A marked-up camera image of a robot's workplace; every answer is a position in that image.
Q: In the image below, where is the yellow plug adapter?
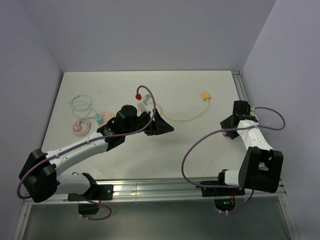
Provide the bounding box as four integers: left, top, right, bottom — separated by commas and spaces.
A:
200, 91, 211, 102

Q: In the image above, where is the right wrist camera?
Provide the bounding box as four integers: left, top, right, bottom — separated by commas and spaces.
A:
250, 107, 259, 122

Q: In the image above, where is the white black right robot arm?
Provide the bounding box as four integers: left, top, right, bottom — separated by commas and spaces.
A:
216, 100, 284, 195

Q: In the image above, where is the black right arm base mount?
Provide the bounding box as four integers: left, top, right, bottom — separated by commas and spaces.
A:
196, 180, 246, 214

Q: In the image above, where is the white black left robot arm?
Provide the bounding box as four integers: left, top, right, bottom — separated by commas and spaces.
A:
19, 105, 174, 203

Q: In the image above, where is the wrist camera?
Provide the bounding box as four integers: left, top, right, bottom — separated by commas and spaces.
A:
250, 107, 259, 122
135, 93, 152, 113

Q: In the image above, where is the pink round power strip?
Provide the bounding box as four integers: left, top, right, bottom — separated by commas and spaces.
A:
99, 111, 115, 126

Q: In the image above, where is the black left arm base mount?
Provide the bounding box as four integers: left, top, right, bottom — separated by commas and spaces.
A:
67, 184, 114, 216

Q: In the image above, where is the pink power strip cord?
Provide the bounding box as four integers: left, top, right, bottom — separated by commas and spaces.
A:
71, 117, 92, 137

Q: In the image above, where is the yellow charging cable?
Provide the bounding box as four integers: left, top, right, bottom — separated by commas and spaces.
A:
149, 99, 211, 123

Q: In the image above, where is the teal charging cable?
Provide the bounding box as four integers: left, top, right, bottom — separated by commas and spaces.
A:
68, 94, 101, 118

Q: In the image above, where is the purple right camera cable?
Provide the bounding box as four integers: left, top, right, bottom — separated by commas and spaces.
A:
181, 106, 286, 213

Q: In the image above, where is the teal plug adapter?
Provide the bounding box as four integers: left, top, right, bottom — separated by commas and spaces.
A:
94, 113, 104, 125

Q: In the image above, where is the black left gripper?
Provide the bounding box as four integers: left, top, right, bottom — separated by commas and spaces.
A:
123, 108, 174, 136

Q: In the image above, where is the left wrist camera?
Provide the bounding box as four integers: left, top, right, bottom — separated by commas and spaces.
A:
135, 93, 152, 113

